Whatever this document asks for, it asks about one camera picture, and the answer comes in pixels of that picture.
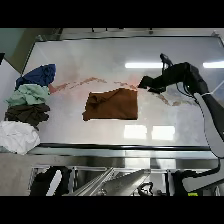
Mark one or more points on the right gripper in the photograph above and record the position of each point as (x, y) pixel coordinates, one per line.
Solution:
(154, 82)

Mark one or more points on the brown shirt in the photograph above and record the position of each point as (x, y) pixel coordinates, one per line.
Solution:
(113, 105)

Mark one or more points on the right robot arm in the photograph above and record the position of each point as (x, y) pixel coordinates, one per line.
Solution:
(208, 106)

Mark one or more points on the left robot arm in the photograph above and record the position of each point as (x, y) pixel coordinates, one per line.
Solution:
(41, 181)

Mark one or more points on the blue garment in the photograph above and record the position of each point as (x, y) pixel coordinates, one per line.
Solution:
(38, 76)

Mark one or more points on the pale green garment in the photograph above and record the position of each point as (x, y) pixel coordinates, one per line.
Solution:
(28, 95)

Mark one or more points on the dark brown garment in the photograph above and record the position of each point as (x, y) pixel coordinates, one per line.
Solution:
(28, 113)

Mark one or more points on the white garment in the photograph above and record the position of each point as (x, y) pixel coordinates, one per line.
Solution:
(16, 136)

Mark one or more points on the silver frame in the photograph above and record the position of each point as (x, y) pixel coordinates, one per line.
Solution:
(113, 185)

